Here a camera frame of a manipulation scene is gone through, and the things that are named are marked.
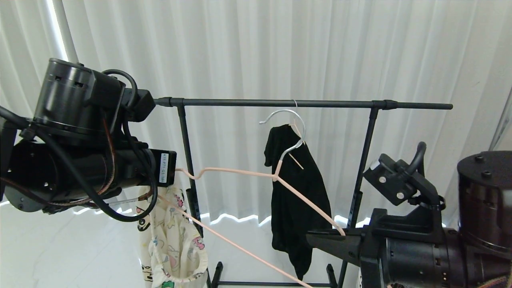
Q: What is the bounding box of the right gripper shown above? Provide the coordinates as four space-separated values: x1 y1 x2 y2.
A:
306 223 467 288

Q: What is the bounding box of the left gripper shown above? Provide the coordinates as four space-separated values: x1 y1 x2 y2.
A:
2 138 178 215

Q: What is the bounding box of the black T-shirt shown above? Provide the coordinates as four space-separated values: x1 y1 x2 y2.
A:
264 124 333 281

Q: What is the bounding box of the pink clothes hanger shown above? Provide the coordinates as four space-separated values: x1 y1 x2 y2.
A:
288 100 307 170
158 108 347 288

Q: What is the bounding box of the cream printed garment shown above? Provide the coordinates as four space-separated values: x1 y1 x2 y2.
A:
136 183 209 288

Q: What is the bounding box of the black clothes rack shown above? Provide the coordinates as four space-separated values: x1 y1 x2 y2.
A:
154 97 454 288

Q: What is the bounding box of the white curtain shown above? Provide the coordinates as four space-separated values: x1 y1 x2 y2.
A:
0 0 512 225

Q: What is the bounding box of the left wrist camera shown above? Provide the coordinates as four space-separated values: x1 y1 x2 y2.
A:
119 88 156 123

